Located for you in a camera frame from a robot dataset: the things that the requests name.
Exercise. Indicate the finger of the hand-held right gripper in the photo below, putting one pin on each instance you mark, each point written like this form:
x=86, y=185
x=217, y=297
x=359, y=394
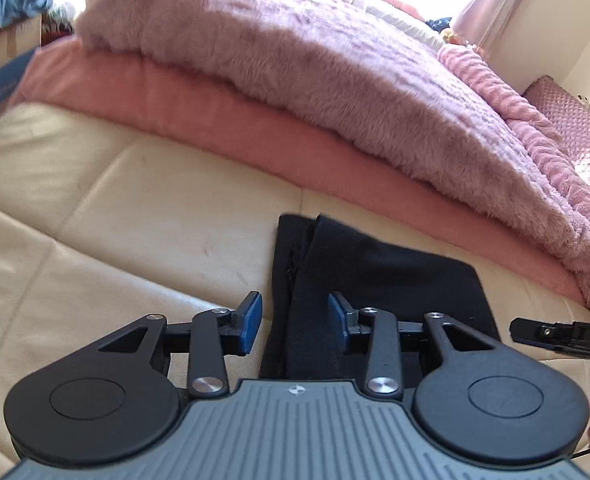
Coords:
x=540, y=332

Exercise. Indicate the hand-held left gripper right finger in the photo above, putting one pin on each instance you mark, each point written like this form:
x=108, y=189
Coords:
x=337, y=316

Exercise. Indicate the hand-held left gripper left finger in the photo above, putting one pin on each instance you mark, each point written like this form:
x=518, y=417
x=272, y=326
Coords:
x=251, y=322

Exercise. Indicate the black pants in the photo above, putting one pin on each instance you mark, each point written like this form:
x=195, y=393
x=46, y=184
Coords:
x=375, y=275

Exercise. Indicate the pink quilted pillow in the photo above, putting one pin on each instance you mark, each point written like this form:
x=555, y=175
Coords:
x=575, y=120

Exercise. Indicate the mauve furry blanket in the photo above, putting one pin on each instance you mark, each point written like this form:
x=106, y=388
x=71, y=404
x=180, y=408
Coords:
x=325, y=85

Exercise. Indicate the pink fleece blanket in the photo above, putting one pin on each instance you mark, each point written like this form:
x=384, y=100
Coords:
x=175, y=100

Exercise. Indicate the pink curtain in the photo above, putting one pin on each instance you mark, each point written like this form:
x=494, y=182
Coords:
x=495, y=0

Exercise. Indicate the cardboard box with blue tape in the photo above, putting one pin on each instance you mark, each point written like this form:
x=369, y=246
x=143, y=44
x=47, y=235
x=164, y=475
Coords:
x=0, y=60

